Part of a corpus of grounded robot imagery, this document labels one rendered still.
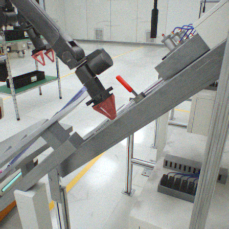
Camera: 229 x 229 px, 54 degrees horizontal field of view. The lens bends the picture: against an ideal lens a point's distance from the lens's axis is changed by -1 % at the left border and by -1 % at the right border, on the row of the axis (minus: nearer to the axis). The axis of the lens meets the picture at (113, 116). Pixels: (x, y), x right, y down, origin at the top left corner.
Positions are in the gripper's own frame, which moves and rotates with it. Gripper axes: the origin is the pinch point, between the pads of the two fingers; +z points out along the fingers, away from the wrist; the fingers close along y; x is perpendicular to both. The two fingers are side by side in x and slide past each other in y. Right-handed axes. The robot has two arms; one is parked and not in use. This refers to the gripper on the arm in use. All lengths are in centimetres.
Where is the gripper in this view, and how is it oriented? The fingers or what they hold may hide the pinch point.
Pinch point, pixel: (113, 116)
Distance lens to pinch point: 77.9
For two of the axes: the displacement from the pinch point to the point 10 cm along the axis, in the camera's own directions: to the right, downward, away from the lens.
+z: 5.4, 8.3, 1.2
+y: 4.2, -3.9, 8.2
